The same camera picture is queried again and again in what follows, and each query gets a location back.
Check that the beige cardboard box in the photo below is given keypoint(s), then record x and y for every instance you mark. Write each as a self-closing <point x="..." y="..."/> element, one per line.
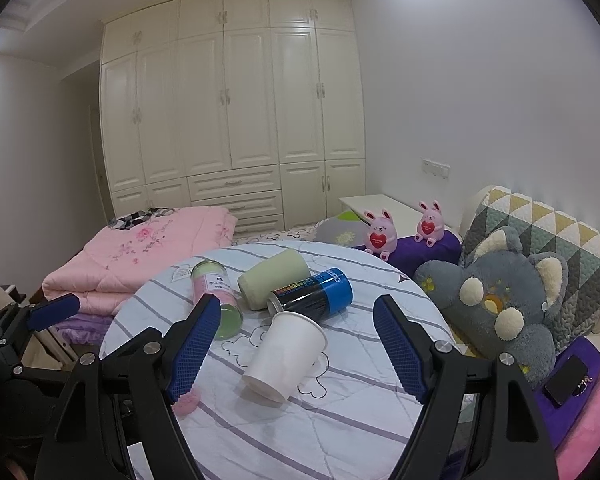
<point x="42" y="355"/>

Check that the grey plush koala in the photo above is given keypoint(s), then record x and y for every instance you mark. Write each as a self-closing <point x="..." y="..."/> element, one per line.
<point x="500" y="300"/>

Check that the pale green cup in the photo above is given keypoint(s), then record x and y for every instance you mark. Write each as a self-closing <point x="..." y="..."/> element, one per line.
<point x="272" y="276"/>

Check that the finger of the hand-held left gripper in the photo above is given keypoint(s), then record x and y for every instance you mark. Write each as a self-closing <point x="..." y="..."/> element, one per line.
<point x="55" y="313"/>

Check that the white paper cup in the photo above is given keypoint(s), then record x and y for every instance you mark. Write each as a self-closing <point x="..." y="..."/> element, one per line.
<point x="285" y="355"/>

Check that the purple cushion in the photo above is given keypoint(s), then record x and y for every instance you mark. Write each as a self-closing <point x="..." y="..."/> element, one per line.
<point x="565" y="420"/>

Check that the grey cushion with green flower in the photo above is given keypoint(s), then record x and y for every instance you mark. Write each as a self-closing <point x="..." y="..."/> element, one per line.
<point x="337" y="230"/>

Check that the small pink fluffy item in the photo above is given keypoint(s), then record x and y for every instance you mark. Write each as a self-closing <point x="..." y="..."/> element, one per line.
<point x="187" y="402"/>

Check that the folded pink floral blanket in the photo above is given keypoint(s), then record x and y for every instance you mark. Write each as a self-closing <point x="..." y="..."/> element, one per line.
<point x="130" y="255"/>

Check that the black and blue can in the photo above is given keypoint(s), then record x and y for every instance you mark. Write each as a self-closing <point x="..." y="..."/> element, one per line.
<point x="314" y="294"/>

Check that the white nightstand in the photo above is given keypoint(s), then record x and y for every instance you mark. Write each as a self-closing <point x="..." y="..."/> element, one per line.
<point x="380" y="207"/>

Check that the purple pillow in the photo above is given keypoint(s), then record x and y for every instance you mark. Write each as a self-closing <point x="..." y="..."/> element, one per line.
<point x="420" y="250"/>

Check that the purple fleece blanket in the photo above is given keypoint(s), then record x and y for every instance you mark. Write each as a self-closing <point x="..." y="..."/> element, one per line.
<point x="77" y="331"/>

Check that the pink and green can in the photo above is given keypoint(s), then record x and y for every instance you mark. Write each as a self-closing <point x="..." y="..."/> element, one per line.
<point x="211" y="280"/>

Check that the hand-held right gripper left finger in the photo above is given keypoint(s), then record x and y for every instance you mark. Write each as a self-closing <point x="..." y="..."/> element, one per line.
<point x="196" y="350"/>

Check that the white wall socket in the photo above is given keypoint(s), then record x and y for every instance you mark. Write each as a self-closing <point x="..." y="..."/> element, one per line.
<point x="436" y="167"/>

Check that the cream wardrobe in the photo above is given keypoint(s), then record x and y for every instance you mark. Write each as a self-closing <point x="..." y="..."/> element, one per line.
<point x="230" y="110"/>

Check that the black and white cloth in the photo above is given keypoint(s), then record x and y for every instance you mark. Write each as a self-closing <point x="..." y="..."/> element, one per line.
<point x="136" y="217"/>

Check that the black phone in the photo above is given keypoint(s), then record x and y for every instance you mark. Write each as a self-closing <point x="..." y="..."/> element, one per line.
<point x="566" y="374"/>

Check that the triangle patterned quilted cushion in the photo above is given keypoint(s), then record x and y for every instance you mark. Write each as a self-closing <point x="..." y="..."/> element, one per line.
<point x="565" y="245"/>

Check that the pink bunny toy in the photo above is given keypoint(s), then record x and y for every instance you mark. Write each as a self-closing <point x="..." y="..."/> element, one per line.
<point x="381" y="235"/>
<point x="431" y="224"/>

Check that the patterned bed sheet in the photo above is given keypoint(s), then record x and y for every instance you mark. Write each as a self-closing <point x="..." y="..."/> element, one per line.
<point x="275" y="234"/>

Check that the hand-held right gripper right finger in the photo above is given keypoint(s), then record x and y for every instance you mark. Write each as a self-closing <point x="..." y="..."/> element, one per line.
<point x="399" y="350"/>

